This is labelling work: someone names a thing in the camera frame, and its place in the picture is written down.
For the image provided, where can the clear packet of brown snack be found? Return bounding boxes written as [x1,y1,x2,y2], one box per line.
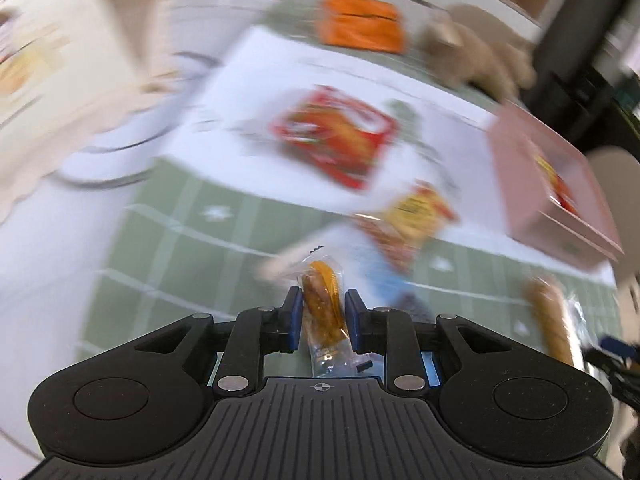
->
[257,245,373,378]

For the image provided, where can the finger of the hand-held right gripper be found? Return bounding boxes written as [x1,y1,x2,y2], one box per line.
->
[584,336,640,403]

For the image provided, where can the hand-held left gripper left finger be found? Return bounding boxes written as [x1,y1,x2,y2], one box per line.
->
[134,287,304,395]

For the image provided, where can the large red snack bag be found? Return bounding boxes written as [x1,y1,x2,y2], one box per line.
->
[270,85,400,192]

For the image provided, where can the pink cardboard box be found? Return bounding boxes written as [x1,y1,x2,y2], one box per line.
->
[487,102,625,273]

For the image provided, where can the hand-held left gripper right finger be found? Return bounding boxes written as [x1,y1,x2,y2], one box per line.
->
[345,289,507,395]

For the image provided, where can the clear biscuit sleeve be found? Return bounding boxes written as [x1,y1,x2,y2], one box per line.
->
[522,275,588,368]

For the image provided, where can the orange plastic bag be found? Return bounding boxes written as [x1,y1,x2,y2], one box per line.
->
[316,0,407,55]

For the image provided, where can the brown teddy bear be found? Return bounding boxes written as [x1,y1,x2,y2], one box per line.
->
[417,4,538,103]

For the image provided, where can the blue snack packet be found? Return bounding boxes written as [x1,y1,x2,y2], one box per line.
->
[345,225,432,322]

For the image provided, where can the yellow and red snack packet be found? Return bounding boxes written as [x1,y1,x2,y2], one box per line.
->
[382,182,460,253]

